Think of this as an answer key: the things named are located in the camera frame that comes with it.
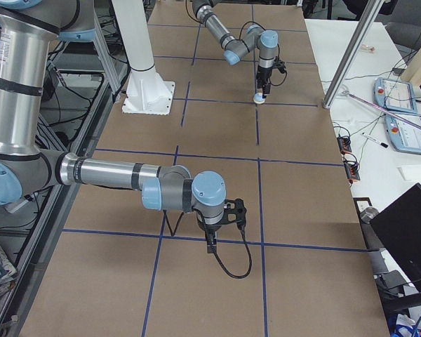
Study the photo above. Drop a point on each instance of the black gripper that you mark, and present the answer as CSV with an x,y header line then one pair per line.
x,y
211,230
263,75

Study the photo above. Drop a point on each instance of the small blue white bell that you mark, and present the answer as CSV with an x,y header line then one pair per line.
x,y
258,98

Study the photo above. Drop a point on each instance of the metal reacher grabber stick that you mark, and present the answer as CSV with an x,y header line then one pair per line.
x,y
387,112

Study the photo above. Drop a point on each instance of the orange electronics board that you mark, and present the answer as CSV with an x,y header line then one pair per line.
x,y
352,170
344,143

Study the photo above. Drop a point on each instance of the small clear plastic item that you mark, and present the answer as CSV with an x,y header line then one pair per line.
x,y
367,49

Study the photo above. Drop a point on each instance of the black marker pen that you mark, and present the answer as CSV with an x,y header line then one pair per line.
x,y
371,138

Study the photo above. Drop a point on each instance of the upper blue teach pendant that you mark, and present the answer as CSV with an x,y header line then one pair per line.
x,y
395,95

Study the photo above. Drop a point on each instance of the blue teach pendant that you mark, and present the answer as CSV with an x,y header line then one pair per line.
x,y
404,137
395,95

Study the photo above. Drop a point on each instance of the lower blue teach pendant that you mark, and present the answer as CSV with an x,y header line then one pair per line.
x,y
404,137

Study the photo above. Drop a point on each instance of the grey hexagonal metal weight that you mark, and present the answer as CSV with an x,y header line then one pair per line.
x,y
368,214

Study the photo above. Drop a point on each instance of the white foam block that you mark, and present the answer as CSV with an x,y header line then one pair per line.
x,y
410,172

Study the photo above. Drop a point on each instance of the black laptop computer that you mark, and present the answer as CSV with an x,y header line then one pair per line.
x,y
398,227

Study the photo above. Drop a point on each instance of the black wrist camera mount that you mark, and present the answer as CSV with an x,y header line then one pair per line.
x,y
234,213
279,65

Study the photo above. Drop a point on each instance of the white pedestal column with base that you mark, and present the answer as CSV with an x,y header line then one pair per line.
x,y
146,92

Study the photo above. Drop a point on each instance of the aluminium frame post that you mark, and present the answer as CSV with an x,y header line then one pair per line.
x,y
365,22

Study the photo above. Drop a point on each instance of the aluminium side frame rail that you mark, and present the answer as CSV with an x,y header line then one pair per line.
x,y
72,120

